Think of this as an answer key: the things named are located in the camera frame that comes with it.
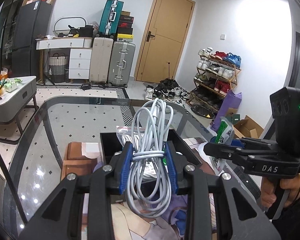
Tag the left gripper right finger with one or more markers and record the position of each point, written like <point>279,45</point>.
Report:
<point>170,156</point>

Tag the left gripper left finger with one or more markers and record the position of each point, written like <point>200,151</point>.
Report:
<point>125,161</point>

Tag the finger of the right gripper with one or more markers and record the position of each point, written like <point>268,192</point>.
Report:
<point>240,142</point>
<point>232,153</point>

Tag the green white plastic bag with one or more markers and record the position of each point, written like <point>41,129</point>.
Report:
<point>225,135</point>

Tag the open cardboard box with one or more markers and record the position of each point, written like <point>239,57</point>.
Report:
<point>247,128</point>

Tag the black storage box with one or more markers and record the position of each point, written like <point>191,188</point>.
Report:
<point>152,144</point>

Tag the purple bag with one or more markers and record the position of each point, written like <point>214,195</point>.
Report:
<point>230,104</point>

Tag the pile of shoes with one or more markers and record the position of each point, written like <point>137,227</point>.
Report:
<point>167,90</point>

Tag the wooden shoe rack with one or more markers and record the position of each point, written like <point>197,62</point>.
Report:
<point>216,76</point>

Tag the silver suitcase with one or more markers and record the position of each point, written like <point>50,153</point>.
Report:
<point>121,60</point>

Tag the wooden door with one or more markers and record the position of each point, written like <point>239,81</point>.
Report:
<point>163,40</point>

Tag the beige suitcase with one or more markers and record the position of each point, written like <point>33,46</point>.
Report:
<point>100,59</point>

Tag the woven laundry basket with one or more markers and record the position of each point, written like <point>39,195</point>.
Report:
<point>57,65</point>

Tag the white drawer desk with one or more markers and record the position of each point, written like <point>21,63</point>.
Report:
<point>79,57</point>

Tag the stack of shoe boxes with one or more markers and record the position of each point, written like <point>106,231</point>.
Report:
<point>125,27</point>

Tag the grey coffee table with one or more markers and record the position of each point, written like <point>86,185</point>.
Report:
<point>12,103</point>

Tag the teal suitcase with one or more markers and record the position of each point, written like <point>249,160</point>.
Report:
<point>110,18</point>

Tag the oval mirror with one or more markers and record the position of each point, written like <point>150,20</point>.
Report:
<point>65,24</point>

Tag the black refrigerator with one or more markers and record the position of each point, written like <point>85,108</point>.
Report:
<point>32,22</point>

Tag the right tracking camera box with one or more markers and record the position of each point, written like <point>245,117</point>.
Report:
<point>285,104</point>

